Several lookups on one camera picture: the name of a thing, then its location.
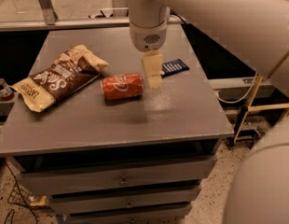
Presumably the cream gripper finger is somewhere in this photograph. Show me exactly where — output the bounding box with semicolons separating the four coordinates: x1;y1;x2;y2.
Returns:
142;50;163;89

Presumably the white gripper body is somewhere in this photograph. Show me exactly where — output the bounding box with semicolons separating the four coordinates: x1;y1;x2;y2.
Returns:
130;20;167;52

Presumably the red coke can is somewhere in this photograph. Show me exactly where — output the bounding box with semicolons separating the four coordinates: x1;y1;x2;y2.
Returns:
101;73;144;100

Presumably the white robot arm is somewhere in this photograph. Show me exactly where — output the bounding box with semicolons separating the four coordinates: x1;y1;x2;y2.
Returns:
158;0;289;224

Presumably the dark blue snack bar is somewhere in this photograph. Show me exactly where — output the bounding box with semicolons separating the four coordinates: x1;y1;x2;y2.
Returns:
161;59;189;78

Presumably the brown chip bag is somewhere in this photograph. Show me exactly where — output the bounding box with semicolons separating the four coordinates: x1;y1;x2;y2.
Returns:
12;45;109;112

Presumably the grey drawer cabinet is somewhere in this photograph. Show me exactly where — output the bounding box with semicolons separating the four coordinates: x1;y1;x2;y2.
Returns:
0;24;235;224

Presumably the small bottle at left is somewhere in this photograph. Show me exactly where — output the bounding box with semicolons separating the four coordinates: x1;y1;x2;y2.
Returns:
0;78;14;101

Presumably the bottom grey drawer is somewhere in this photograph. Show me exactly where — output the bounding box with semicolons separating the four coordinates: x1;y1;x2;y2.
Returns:
67;203;191;224

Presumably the grey drawer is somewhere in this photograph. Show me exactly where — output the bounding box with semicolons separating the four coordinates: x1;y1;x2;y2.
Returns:
67;203;191;224
49;185;201;215
18;155;217;195

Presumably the middle grey drawer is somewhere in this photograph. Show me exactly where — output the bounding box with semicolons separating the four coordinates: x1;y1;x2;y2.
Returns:
49;185;201;215

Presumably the top grey drawer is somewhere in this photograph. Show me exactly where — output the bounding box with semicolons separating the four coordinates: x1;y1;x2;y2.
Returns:
18;155;217;195

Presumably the white cable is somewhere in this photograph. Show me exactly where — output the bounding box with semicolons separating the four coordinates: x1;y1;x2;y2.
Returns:
216;73;259;105

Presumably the metal railing frame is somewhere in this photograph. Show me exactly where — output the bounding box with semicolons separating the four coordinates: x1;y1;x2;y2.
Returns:
0;0;183;33

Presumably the yellow metal cart frame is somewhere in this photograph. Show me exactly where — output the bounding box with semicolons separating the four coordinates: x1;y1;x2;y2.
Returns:
227;51;289;146

